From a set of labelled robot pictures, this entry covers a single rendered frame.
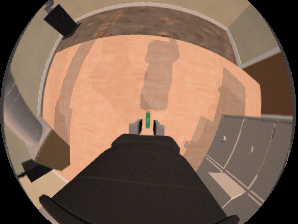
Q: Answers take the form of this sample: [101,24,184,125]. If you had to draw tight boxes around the small beige chest of drawers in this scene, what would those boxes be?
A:
[196,114,292,215]

